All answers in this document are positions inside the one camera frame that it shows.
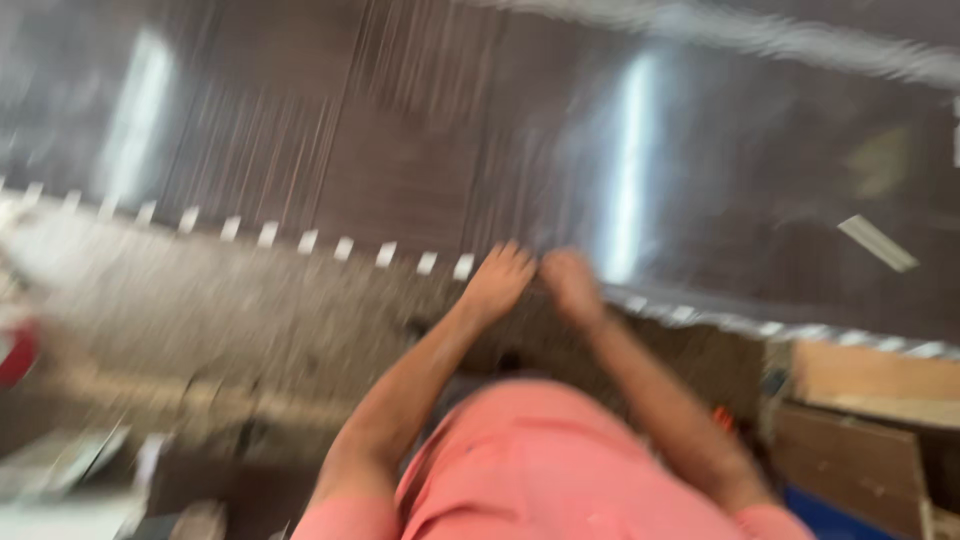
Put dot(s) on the person's left hand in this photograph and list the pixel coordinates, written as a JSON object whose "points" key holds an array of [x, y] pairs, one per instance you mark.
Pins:
{"points": [[499, 281]]}

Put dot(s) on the person's right hand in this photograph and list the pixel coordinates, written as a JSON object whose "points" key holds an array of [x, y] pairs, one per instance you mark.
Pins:
{"points": [[574, 289]]}

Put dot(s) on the person's right fingers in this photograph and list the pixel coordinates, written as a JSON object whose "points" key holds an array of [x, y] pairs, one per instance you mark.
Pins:
{"points": [[559, 264]]}

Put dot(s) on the person's left fingers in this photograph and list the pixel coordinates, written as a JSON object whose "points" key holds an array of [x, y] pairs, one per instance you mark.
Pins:
{"points": [[517, 259]]}

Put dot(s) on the large dark wood-grain laminate sheet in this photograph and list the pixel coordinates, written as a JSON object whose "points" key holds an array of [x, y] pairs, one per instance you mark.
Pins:
{"points": [[525, 135]]}

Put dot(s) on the pink shirt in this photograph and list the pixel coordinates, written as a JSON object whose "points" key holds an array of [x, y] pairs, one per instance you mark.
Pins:
{"points": [[540, 465]]}

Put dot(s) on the row of white tape strips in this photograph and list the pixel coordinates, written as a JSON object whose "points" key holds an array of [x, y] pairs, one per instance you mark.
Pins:
{"points": [[247, 229]]}

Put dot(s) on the grey speckled board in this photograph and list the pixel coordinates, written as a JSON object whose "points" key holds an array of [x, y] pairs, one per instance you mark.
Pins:
{"points": [[225, 315]]}

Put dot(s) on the white paper strip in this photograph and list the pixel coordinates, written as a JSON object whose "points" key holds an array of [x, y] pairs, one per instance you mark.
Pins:
{"points": [[877, 241]]}

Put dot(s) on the light plywood board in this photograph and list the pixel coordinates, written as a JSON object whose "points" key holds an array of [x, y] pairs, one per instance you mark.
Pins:
{"points": [[874, 379]]}

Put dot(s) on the brown plywood board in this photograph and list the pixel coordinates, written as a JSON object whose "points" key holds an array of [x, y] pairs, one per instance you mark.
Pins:
{"points": [[847, 465]]}

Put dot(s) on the blue object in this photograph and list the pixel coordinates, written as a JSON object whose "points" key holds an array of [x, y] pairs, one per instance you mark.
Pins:
{"points": [[829, 517]]}

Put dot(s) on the red object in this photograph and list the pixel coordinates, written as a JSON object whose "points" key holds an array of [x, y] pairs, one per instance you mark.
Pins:
{"points": [[16, 352]]}

